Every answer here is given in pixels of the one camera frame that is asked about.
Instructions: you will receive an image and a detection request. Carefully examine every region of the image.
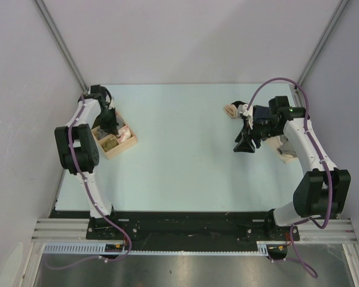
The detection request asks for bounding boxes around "wooden compartment organizer box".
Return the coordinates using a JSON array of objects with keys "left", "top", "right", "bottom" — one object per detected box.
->
[{"left": 91, "top": 111, "right": 138, "bottom": 160}]

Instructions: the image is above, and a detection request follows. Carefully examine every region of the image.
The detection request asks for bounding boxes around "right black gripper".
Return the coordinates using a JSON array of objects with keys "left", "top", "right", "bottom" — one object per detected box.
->
[{"left": 234, "top": 117, "right": 283, "bottom": 154}]

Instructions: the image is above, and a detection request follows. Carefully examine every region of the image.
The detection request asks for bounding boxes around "navy blue underwear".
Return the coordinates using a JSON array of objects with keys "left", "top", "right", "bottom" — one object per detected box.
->
[{"left": 252, "top": 105, "right": 276, "bottom": 148}]

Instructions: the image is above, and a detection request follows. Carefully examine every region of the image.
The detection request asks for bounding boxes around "olive green rolled cloth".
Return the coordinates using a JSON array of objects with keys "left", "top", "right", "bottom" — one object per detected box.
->
[{"left": 102, "top": 138, "right": 118, "bottom": 152}]

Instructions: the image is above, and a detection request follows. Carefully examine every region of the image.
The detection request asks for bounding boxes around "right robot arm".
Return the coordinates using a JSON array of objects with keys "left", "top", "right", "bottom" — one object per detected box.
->
[{"left": 225, "top": 96, "right": 351, "bottom": 240}]

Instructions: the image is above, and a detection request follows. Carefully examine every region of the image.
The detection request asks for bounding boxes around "beige rolled cloth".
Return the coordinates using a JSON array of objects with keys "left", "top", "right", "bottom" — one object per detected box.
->
[{"left": 223, "top": 104, "right": 240, "bottom": 119}]

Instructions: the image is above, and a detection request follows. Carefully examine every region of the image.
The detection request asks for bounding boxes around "grey rolled cloth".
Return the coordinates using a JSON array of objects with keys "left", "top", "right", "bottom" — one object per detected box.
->
[{"left": 96, "top": 129, "right": 108, "bottom": 140}]

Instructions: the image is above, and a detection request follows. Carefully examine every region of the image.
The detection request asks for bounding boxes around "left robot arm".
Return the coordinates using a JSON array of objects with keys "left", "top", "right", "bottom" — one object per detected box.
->
[{"left": 54, "top": 85, "right": 119, "bottom": 218}]

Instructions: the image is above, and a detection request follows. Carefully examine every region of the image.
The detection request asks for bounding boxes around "black garment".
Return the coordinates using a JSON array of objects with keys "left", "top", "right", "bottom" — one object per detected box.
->
[{"left": 232, "top": 101, "right": 248, "bottom": 114}]

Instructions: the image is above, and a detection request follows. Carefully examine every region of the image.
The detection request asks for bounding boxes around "white slotted cable duct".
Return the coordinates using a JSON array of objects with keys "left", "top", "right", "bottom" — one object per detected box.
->
[{"left": 43, "top": 242, "right": 287, "bottom": 256}]

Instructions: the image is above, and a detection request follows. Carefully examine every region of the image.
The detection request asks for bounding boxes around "grey underwear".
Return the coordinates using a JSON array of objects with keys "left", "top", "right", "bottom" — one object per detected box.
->
[{"left": 278, "top": 135, "right": 297, "bottom": 158}]

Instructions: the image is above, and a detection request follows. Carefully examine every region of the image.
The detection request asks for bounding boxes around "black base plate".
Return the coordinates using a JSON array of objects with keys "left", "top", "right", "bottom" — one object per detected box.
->
[{"left": 48, "top": 209, "right": 337, "bottom": 245}]

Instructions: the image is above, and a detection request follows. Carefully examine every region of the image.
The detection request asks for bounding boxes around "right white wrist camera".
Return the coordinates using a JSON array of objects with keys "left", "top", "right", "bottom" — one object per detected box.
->
[{"left": 240, "top": 104, "right": 254, "bottom": 129}]

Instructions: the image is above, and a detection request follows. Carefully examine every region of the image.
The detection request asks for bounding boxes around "pink white rolled cloth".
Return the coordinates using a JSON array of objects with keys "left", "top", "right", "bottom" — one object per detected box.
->
[{"left": 116, "top": 126, "right": 132, "bottom": 144}]

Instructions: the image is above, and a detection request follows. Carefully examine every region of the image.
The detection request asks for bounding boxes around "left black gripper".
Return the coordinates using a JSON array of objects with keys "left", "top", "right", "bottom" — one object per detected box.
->
[{"left": 97, "top": 106, "right": 119, "bottom": 135}]

